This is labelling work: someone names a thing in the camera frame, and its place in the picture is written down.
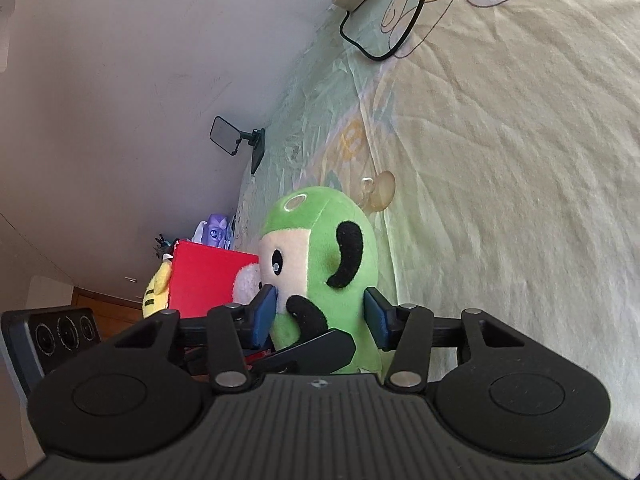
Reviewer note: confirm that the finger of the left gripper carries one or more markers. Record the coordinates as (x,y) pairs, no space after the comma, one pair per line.
(322,355)

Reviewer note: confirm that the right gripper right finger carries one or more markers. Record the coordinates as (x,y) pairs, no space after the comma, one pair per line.
(411,332)

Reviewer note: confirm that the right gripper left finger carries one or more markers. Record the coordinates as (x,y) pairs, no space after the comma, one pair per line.
(218,343)

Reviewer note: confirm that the white plush bunny blue bow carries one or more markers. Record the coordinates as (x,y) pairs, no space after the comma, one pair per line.
(246,284)

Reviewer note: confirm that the yellow tiger plush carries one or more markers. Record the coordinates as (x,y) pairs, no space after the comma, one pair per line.
(156,294)

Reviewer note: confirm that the green plush doll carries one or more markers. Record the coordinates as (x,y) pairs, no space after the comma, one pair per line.
(319,251)

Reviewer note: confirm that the red cardboard box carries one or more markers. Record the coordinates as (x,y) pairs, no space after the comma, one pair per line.
(202,278)

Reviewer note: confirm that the purple tissue pack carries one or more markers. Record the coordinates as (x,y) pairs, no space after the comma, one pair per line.
(216,232)

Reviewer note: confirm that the clear suction cup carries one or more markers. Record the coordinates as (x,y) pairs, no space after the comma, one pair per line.
(377,192)

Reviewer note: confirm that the phone stand with mirror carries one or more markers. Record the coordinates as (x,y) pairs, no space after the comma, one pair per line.
(229,138)

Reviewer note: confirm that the cartoon print bed sheet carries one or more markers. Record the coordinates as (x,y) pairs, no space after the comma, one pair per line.
(512,130)

